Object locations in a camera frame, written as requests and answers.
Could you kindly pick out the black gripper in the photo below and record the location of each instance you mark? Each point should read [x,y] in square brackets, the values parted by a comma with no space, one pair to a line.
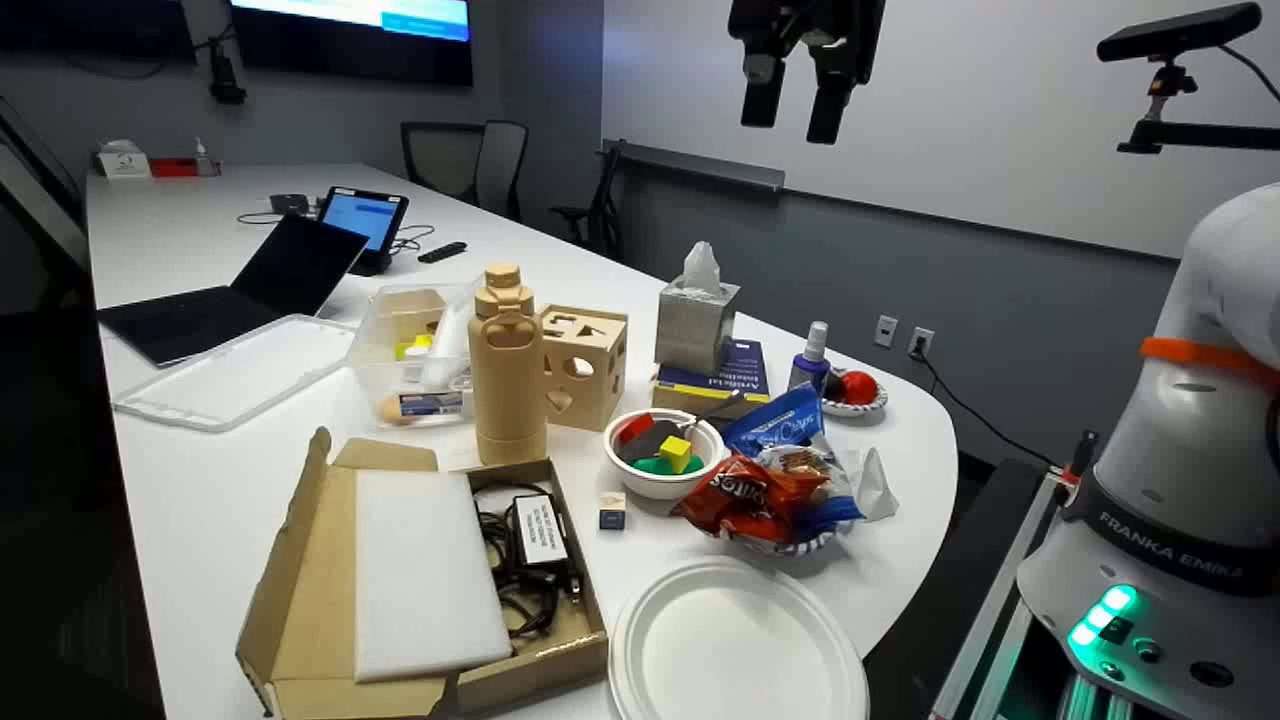
[804,25]

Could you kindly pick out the yellow block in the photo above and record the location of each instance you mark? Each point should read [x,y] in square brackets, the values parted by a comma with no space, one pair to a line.
[678,455]

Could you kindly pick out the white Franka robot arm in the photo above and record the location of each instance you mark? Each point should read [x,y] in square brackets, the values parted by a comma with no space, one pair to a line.
[1203,442]

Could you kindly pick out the small plate with red ball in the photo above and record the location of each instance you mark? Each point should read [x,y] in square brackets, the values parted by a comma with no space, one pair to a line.
[858,391]

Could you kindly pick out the wooden shape sorter box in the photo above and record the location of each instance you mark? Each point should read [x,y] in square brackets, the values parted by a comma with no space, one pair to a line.
[585,366]

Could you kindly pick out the red block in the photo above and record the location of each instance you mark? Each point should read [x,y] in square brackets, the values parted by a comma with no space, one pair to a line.
[632,431]

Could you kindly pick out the green block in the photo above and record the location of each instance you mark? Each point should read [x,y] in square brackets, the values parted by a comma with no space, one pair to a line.
[648,466]

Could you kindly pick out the small blue white block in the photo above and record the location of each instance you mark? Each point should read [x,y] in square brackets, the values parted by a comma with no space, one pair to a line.
[613,515]

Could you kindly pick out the white paper plate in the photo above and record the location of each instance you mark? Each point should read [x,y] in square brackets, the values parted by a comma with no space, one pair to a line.
[732,646]

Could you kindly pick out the black office chair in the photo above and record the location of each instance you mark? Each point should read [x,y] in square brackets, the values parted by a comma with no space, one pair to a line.
[440,160]
[601,207]
[501,164]

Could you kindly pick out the grey tissue box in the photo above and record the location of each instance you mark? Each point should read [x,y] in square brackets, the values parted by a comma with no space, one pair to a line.
[692,324]

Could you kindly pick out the small spray bottle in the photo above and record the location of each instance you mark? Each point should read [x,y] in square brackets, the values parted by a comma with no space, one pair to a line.
[809,362]

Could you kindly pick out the blue and yellow book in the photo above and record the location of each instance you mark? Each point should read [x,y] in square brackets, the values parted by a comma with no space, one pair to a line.
[727,383]

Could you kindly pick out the blue snack bag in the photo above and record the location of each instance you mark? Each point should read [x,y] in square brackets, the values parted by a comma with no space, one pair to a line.
[783,423]

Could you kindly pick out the small black remote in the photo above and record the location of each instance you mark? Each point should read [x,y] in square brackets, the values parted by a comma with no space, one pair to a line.
[440,250]

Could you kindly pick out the clear plastic bag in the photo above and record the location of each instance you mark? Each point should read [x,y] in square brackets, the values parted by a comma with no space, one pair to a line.
[874,486]

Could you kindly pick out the red snack bag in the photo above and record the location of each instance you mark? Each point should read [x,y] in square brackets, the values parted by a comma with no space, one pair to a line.
[744,502]

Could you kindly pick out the tan bottle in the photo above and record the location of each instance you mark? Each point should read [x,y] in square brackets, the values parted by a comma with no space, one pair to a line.
[510,384]

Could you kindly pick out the white bowl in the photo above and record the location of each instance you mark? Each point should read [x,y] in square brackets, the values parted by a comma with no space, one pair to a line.
[663,483]

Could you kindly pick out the black tablet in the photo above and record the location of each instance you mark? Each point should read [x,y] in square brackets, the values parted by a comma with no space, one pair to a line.
[362,222]

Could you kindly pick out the clear plastic container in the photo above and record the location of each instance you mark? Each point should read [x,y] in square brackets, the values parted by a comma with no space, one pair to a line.
[407,346]

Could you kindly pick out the small black desk device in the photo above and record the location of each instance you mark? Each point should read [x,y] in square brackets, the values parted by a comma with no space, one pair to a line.
[291,207]

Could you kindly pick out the black laptop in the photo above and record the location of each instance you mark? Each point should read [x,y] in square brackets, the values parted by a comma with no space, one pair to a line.
[243,303]

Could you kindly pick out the white foam sheet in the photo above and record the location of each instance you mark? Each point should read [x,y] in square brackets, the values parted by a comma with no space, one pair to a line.
[424,572]

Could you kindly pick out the white flat tray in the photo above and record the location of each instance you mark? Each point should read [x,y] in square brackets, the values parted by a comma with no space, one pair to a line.
[233,374]

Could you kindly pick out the small red object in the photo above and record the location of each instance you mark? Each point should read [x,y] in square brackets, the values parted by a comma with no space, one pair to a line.
[175,164]

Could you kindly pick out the small white box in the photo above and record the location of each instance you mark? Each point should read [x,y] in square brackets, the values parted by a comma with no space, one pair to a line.
[122,160]

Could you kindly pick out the open cardboard box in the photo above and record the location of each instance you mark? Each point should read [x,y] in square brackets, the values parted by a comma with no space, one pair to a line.
[314,587]

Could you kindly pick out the grey whiteboard rail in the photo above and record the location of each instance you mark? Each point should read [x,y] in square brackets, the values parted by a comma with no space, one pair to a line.
[692,164]

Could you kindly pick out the white wall outlet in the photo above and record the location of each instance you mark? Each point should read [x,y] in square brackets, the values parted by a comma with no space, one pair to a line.
[884,331]
[920,343]

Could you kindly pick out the black camera on stand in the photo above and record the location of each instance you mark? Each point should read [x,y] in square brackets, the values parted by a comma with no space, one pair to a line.
[1183,32]

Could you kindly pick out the wall monitor screen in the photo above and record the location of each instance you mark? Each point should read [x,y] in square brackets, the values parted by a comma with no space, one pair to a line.
[354,32]

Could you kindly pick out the metal robot stand frame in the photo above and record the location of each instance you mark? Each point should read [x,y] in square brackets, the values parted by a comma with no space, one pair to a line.
[992,613]

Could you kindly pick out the black wall mounted webcam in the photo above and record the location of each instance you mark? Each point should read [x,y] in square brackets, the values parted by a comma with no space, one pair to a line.
[226,75]

